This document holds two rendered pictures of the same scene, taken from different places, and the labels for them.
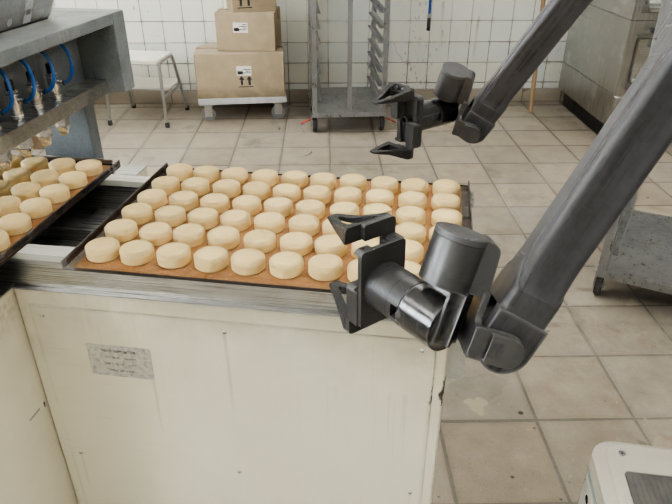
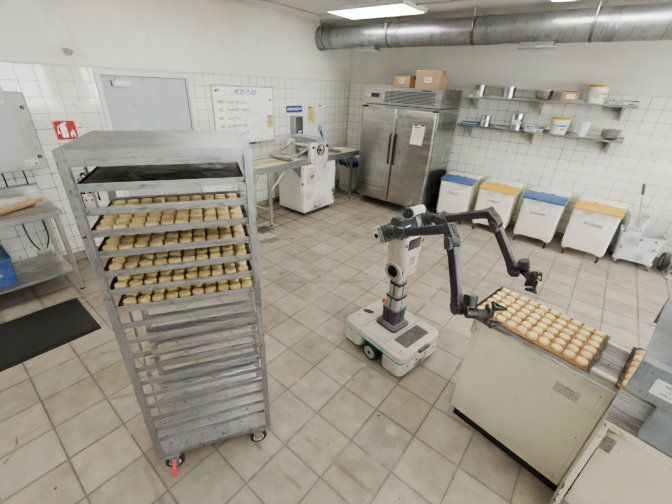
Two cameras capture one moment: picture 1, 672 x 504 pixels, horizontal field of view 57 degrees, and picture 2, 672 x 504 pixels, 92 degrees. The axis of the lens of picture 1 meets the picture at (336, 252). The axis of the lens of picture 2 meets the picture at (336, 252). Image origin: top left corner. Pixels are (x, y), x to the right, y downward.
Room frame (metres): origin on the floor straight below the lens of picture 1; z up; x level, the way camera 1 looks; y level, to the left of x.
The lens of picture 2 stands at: (2.83, 0.11, 2.05)
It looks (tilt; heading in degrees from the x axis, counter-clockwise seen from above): 27 degrees down; 219
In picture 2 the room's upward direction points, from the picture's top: 3 degrees clockwise
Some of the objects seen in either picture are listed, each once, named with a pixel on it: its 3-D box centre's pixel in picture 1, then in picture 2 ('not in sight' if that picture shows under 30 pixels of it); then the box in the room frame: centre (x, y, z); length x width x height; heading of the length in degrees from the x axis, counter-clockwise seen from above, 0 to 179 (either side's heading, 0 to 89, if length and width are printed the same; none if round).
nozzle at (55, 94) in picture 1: (62, 88); not in sight; (1.16, 0.51, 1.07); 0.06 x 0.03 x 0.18; 81
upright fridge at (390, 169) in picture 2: not in sight; (403, 151); (-2.65, -2.89, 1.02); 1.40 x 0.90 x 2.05; 91
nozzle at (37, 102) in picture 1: (44, 97); not in sight; (1.10, 0.52, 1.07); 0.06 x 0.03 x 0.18; 81
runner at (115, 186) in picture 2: not in sight; (168, 183); (2.29, -1.19, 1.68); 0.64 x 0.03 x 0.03; 151
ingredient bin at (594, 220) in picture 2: not in sight; (590, 228); (-2.85, 0.16, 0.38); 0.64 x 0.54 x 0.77; 179
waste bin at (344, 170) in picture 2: not in sight; (350, 173); (-2.81, -4.19, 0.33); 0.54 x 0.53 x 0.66; 91
